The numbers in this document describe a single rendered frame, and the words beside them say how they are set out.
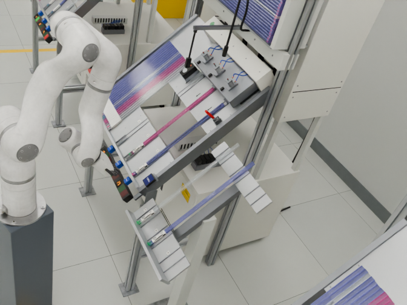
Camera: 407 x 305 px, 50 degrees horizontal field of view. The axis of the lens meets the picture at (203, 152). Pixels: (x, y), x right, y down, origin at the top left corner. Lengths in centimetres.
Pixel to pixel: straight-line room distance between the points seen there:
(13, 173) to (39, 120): 24
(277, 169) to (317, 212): 91
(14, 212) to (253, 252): 153
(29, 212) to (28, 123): 43
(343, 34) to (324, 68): 16
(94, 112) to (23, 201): 42
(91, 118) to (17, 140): 28
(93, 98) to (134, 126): 56
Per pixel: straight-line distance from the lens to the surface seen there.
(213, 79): 195
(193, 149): 186
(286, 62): 177
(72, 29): 142
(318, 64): 198
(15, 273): 198
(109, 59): 153
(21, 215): 180
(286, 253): 288
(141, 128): 208
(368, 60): 338
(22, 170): 164
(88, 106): 161
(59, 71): 145
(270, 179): 234
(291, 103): 202
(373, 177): 346
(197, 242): 181
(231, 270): 266
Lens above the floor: 207
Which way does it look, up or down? 38 degrees down
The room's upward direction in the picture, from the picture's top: 17 degrees clockwise
